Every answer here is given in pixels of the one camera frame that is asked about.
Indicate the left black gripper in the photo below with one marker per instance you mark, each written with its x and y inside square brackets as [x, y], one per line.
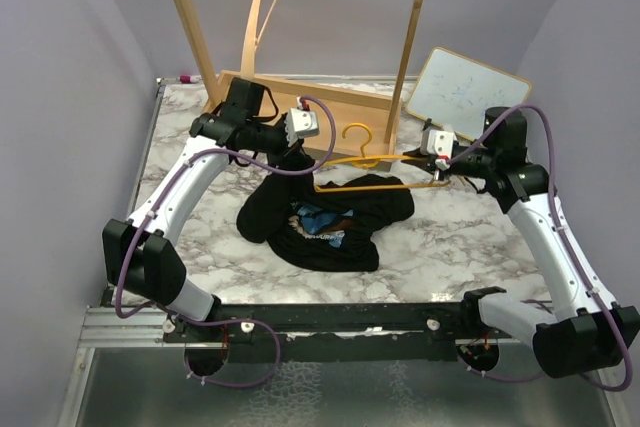
[288, 155]

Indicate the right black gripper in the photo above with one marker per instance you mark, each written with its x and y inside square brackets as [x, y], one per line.
[426, 162]

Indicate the black printed t shirt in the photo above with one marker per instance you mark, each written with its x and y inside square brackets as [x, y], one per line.
[326, 232]

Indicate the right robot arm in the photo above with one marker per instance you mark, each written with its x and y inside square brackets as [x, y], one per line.
[587, 329]

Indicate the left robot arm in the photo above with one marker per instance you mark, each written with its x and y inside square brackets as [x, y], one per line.
[140, 252]

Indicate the light wooden hanger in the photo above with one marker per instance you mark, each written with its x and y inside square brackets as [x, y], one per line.
[255, 28]

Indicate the small whiteboard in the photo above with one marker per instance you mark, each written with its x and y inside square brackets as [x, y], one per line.
[455, 90]

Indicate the pink capped marker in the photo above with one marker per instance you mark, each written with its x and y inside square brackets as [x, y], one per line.
[189, 79]

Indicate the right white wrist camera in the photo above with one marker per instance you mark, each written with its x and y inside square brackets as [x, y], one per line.
[436, 140]

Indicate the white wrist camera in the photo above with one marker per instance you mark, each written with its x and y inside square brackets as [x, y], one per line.
[300, 124]
[436, 140]

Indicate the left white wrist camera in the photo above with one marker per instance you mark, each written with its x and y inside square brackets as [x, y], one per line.
[300, 124]

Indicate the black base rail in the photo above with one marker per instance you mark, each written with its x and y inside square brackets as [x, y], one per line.
[337, 332]

